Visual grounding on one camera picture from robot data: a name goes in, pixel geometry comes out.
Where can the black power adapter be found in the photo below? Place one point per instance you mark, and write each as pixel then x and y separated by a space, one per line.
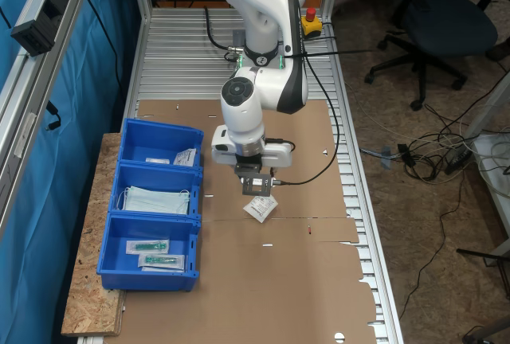
pixel 407 156

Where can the yellow emergency stop button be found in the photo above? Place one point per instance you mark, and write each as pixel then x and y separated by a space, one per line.
pixel 311 25

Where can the blue bin with green packets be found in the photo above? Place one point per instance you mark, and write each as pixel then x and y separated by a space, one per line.
pixel 119 258

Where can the OSB wood board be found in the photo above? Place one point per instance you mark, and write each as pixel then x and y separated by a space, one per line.
pixel 91 240

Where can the white desk frame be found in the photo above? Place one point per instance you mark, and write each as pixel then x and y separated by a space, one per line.
pixel 500 200

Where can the brown cardboard sheet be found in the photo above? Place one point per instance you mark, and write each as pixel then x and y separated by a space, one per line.
pixel 279 280

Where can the grey tape strip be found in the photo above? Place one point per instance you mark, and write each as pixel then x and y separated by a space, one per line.
pixel 385 157

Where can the dark office chair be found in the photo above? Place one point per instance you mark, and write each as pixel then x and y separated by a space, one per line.
pixel 446 21

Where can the black stand leg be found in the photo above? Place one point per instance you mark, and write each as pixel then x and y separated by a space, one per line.
pixel 478 253

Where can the blue bin with printed packets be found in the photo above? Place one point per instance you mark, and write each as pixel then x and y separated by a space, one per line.
pixel 159 137

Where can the stack of pale face masks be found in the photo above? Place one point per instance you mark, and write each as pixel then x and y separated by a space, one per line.
pixel 155 200

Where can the aluminium frame beam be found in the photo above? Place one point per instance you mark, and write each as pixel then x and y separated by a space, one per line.
pixel 36 81

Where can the small clear flat packet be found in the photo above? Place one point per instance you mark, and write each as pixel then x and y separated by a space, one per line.
pixel 157 160

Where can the black floor power strip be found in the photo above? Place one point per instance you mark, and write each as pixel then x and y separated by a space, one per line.
pixel 458 160

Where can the white printed packet in bag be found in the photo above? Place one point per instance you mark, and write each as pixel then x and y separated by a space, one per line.
pixel 186 157

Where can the clear packet with green part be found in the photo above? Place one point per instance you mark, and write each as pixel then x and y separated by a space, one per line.
pixel 147 247
pixel 161 260

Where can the white printed packet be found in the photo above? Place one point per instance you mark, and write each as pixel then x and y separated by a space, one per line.
pixel 261 208
pixel 186 157

